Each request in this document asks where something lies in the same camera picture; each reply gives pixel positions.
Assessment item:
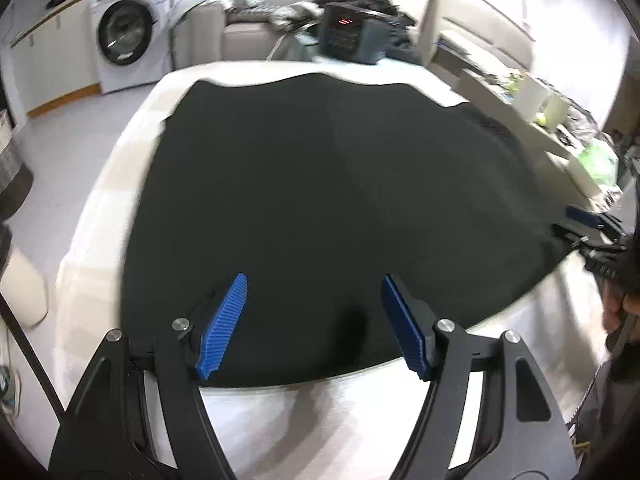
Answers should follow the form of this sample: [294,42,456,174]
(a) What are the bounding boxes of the sneaker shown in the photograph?
[0,365,21,416]

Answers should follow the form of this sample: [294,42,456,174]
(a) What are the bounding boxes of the green humidifier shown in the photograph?
[577,139,621,186]

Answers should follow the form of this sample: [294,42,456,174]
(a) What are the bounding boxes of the beige checked tablecloth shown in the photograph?
[55,55,616,480]

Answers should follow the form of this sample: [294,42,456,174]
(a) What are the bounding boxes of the grey bedside bench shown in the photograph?
[460,67,601,201]

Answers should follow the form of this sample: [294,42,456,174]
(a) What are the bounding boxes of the grey woven basket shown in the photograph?
[0,110,35,218]

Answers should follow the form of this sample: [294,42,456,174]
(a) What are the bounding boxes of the pale cup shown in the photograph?
[542,94,571,128]

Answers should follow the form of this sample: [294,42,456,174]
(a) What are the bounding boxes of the white cylindrical container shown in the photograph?
[512,72,551,118]

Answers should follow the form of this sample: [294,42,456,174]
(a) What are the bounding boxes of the beige trash bin black bag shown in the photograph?
[0,247,50,328]

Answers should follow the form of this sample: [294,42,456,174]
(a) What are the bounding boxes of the white washing machine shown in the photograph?
[90,0,176,95]

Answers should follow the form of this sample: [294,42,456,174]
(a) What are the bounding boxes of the grey upholstered bed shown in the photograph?
[417,0,536,91]

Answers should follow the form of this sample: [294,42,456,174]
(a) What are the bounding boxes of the black cable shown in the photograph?
[0,292,68,421]

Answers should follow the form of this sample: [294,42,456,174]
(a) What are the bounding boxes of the kitchen counter cabinet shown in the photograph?
[0,0,176,116]

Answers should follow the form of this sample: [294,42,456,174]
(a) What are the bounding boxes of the dark rice cooker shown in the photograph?
[317,2,393,65]

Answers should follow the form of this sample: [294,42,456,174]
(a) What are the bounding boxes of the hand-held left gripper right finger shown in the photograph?
[382,274,581,480]

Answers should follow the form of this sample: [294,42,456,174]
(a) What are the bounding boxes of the grey sofa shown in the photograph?
[172,0,321,68]

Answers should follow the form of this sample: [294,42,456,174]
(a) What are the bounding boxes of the black knit cloth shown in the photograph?
[122,72,583,388]

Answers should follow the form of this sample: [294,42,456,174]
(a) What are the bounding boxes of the person's dark clothing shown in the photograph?
[570,355,640,480]

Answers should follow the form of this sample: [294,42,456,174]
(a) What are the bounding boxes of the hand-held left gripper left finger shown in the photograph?
[50,272,248,480]

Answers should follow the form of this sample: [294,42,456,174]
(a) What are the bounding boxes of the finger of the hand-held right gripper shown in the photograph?
[552,224,601,251]
[565,205,621,233]

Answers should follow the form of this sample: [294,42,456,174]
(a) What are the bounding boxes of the person's right hand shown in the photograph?
[602,285,640,346]

